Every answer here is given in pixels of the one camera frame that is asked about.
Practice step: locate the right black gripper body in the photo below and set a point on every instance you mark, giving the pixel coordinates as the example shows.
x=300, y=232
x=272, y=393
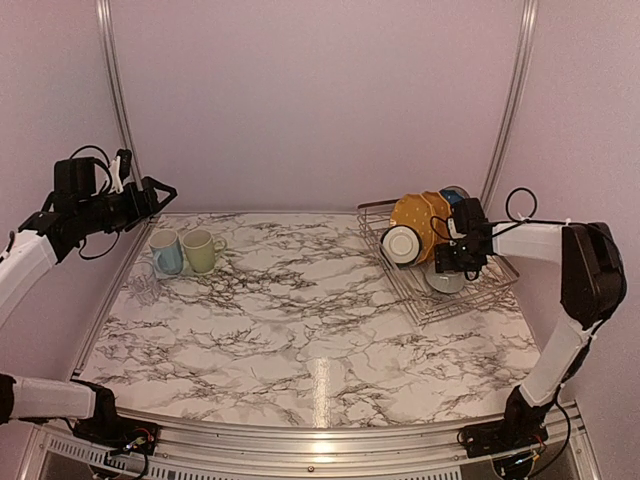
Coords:
x=460, y=260

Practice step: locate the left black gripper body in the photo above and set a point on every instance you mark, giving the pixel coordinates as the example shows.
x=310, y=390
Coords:
x=122, y=215

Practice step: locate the small white ribbed bowl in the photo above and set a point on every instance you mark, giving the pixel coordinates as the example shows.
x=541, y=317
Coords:
x=446, y=283

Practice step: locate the light green mug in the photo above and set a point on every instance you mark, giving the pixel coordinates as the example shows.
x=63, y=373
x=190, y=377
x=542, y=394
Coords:
x=202, y=250

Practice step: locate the light blue mug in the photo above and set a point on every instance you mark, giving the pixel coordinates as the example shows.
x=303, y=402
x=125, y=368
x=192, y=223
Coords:
x=167, y=256

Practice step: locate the clear glass cup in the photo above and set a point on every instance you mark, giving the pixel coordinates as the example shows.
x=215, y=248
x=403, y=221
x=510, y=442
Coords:
x=143, y=284

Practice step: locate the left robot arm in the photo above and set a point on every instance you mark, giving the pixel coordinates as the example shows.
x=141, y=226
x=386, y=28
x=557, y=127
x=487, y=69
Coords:
x=92, y=194

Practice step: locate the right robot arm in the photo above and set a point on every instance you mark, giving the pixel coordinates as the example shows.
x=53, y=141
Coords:
x=592, y=286

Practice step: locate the yellow dotted plate rear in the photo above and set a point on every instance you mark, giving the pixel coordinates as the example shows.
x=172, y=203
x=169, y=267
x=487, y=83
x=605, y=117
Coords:
x=438, y=212

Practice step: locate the yellow dotted plate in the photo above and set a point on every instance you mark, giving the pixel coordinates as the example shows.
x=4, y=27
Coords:
x=438, y=212
x=411, y=211

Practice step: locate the blue dotted plate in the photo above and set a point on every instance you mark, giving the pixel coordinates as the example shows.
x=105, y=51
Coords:
x=454, y=194

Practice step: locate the white saucer dark rim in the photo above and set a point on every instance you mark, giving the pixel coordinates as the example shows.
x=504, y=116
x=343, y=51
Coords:
x=402, y=245

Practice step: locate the yellow dotted plate front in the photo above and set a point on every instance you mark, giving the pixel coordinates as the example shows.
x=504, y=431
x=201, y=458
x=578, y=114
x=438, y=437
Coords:
x=411, y=211

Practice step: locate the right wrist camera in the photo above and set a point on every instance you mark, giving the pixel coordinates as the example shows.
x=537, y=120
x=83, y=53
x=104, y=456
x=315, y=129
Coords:
x=453, y=234

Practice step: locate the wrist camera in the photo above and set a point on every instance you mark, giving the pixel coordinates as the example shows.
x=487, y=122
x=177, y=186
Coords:
x=120, y=170
x=453, y=234

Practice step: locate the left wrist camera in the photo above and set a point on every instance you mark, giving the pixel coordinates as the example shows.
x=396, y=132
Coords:
x=120, y=170

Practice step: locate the metal wire dish rack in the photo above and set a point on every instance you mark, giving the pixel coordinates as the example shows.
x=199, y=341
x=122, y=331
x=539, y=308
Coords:
x=429, y=296

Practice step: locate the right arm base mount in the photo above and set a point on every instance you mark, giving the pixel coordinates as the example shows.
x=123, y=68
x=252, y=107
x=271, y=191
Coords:
x=505, y=435

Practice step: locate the left aluminium frame post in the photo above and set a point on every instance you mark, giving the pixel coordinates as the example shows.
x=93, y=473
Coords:
x=110, y=54

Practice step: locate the aluminium frame post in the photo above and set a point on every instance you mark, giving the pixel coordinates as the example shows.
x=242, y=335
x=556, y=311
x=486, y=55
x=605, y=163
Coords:
x=110, y=54
x=515, y=93

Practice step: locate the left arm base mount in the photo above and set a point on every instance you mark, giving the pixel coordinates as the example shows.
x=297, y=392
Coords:
x=106, y=427

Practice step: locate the right aluminium frame post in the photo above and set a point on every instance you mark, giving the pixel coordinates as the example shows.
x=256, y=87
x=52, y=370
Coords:
x=515, y=93

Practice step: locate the front aluminium frame rail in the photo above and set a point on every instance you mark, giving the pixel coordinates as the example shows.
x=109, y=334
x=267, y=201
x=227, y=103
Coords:
x=190, y=449

